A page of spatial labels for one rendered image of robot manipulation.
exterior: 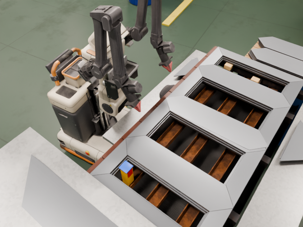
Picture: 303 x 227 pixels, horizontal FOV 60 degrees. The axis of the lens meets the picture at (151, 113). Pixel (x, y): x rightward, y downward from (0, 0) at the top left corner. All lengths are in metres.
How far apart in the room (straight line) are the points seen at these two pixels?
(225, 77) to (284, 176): 0.82
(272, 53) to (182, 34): 1.95
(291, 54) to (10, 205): 2.27
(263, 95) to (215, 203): 0.92
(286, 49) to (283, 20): 2.33
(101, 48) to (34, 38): 3.08
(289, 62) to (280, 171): 0.99
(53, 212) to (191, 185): 0.71
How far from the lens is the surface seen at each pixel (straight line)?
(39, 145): 1.53
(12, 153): 1.56
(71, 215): 1.26
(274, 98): 2.06
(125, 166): 1.52
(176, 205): 1.79
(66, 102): 2.04
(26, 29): 4.71
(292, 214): 1.72
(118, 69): 1.43
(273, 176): 1.79
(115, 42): 1.33
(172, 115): 1.81
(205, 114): 1.81
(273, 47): 2.58
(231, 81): 2.09
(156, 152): 1.60
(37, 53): 4.10
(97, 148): 2.36
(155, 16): 1.68
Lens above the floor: 2.21
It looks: 49 degrees down
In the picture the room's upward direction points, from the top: 1 degrees counter-clockwise
